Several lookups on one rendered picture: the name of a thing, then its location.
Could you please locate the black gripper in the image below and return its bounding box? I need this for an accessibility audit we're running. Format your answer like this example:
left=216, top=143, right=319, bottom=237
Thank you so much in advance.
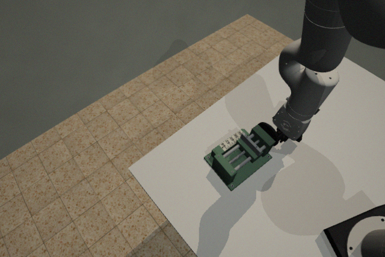
left=273, top=102, right=312, bottom=143

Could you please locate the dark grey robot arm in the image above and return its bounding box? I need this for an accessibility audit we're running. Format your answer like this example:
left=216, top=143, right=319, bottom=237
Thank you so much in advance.
left=279, top=0, right=385, bottom=257

